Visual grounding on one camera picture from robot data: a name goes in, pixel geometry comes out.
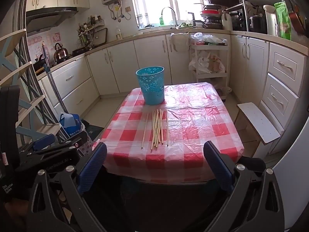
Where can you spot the white refrigerator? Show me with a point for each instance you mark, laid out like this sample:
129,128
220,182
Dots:
294,174

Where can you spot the red checked plastic tablecloth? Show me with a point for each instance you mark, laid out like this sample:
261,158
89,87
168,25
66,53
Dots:
193,125

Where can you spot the chrome sink faucet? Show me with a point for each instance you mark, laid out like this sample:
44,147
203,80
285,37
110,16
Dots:
176,20

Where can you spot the person's legs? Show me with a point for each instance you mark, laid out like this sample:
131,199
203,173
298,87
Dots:
157,203

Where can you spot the clear plastic bags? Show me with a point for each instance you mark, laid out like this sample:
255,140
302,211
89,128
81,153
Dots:
207,38

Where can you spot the clear plastic bottle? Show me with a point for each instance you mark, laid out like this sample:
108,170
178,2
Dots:
118,35

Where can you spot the floral patterned bag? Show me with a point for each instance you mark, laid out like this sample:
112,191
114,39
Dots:
85,148

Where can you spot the printed beige plastic bag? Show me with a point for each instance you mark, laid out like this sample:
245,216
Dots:
217,64

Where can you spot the steel kettle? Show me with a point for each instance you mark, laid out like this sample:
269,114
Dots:
60,54

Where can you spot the white wooden stool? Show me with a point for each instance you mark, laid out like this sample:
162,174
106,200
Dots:
258,123

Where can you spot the wall socket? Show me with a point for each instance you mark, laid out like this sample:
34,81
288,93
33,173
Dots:
127,9

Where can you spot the black cooking pot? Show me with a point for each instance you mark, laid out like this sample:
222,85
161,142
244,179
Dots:
257,25

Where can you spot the black faucet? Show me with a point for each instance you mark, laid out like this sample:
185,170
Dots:
190,17

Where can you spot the black range hood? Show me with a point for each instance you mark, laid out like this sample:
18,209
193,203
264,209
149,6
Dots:
48,17

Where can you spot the black toaster oven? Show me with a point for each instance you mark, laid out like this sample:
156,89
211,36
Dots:
237,20

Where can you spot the white plastic bag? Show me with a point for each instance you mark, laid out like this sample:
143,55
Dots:
200,62

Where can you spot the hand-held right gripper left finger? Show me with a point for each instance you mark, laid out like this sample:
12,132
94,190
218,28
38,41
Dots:
93,166

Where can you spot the copper frying pan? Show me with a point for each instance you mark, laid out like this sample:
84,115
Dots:
295,20

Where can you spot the green dish soap bottle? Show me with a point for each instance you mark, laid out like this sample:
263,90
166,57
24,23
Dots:
161,21

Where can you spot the green packet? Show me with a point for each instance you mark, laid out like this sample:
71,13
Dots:
283,21

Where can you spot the wall utensil rack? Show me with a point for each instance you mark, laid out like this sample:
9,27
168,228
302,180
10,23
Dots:
87,30

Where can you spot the white thermos jug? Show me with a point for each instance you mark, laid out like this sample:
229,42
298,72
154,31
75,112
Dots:
270,21

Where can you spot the dark floor mat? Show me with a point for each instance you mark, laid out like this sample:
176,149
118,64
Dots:
95,131

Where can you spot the pink wall stickers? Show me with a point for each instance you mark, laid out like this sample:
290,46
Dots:
36,41

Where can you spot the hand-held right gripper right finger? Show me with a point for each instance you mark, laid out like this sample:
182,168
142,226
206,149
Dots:
218,166

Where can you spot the black wok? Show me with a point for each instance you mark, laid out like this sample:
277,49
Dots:
38,64

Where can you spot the pile of wooden chopsticks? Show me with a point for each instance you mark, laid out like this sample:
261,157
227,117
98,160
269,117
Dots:
156,128

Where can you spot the white plastic jug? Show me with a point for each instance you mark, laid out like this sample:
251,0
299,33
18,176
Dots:
227,23

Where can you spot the white hanging bin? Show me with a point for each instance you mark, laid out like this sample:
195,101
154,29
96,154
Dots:
179,42

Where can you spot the grey metal tube frame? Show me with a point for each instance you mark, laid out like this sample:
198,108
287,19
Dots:
23,17

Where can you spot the blue grey mop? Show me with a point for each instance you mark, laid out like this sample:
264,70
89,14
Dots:
56,90

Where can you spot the blue perforated plastic basket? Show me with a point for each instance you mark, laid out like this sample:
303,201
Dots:
154,96

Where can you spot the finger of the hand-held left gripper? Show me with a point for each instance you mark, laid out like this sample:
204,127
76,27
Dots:
70,142
44,141

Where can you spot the blue white bag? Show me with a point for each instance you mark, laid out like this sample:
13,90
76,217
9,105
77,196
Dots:
72,128

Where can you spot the blue beige folding shelf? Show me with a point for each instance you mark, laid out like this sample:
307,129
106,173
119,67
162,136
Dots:
12,37

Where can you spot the white drawer cabinet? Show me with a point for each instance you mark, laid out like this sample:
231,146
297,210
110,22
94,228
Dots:
70,87
284,82

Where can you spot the white door cabinet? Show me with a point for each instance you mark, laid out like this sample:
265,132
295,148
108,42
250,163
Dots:
253,65
149,53

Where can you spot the bright window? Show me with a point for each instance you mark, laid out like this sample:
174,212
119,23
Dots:
154,0

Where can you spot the white storage cart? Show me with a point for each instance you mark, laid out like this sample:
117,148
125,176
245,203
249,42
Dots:
209,75

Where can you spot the black framed tray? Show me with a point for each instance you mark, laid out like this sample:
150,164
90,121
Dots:
102,37

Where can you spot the stack of cookware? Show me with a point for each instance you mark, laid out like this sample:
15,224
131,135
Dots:
212,24

